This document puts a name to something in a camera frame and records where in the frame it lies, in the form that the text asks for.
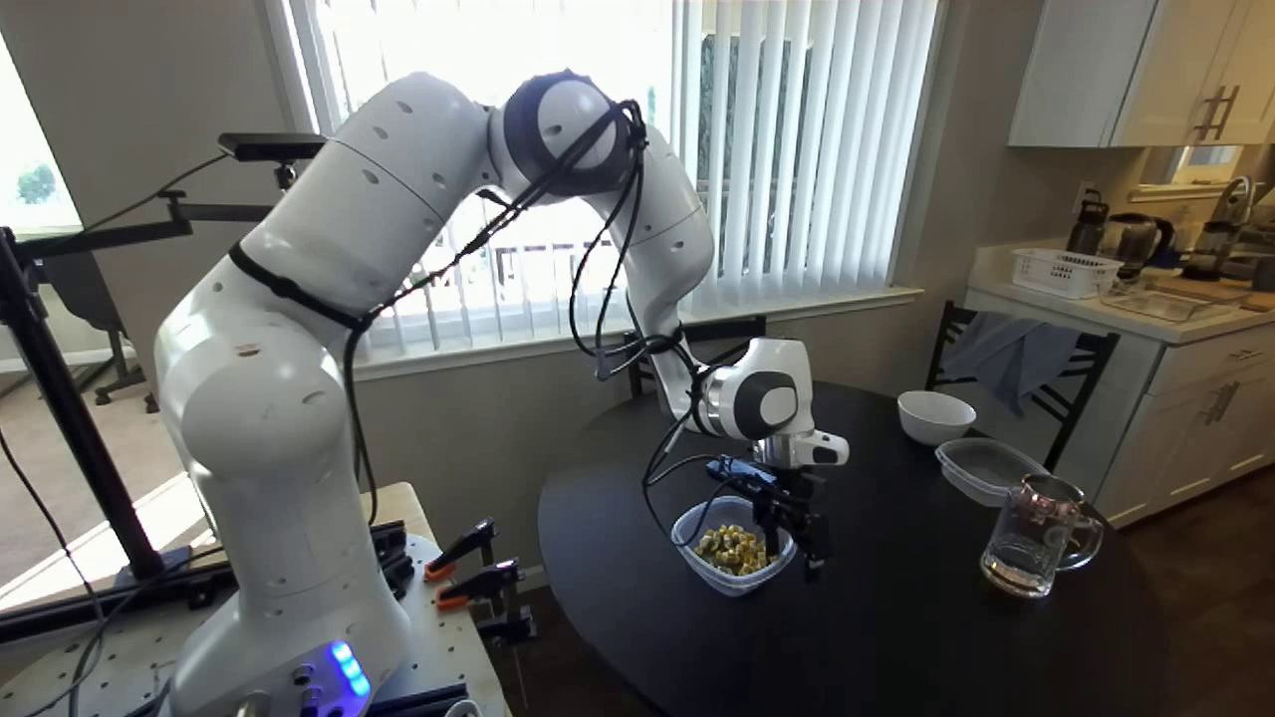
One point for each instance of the white vertical blinds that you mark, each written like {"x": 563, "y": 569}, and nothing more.
{"x": 798, "y": 143}

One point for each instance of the white kitchen counter cabinet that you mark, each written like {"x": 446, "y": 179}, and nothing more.
{"x": 1198, "y": 399}

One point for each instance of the clear storage box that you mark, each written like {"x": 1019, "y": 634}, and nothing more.
{"x": 1062, "y": 272}

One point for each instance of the blue cloth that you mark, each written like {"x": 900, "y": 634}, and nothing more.
{"x": 1011, "y": 356}

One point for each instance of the white robot stand table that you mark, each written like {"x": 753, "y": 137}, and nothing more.
{"x": 451, "y": 637}

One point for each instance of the orange black spring clamp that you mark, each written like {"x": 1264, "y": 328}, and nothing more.
{"x": 463, "y": 542}
{"x": 491, "y": 585}

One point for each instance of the black wooden chair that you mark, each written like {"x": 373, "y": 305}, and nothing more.
{"x": 1097, "y": 373}

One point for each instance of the white ceramic bowl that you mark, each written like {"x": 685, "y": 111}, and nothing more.
{"x": 936, "y": 414}

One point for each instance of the dark countertop appliance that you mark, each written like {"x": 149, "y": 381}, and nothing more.
{"x": 1227, "y": 232}

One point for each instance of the black kettle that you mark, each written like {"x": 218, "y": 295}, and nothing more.
{"x": 1127, "y": 235}

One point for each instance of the white wall cabinet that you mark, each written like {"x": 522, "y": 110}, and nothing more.
{"x": 1102, "y": 64}

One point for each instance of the yellow corn kernels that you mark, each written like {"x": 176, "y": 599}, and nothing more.
{"x": 732, "y": 548}

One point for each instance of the clear lidded plastic container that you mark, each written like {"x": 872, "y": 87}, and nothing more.
{"x": 991, "y": 467}

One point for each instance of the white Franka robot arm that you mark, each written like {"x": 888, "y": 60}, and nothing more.
{"x": 279, "y": 399}

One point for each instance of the black camera tripod stand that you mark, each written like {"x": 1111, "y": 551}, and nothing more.
{"x": 64, "y": 399}

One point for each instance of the glass mug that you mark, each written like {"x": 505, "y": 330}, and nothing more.
{"x": 1028, "y": 542}

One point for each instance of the clear plastic bowl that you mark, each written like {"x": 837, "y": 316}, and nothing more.
{"x": 728, "y": 585}

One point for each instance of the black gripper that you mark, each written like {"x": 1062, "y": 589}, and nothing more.
{"x": 790, "y": 496}

